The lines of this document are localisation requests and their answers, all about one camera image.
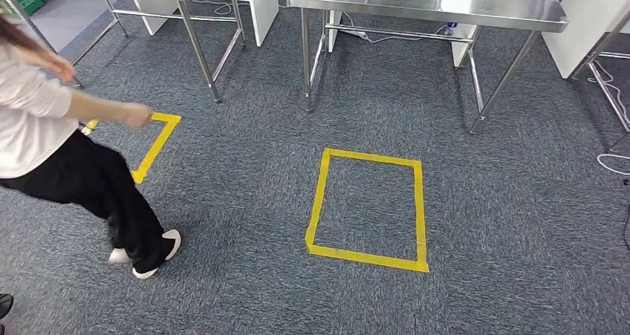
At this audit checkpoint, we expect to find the white cabinet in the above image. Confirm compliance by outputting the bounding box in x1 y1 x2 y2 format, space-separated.
132 0 280 48
541 0 630 80

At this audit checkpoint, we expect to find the yellow floor tape square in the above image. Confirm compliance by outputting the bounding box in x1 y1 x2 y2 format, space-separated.
305 147 430 273

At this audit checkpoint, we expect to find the green plastic crate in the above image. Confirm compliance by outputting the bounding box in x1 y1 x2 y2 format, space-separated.
8 0 46 18

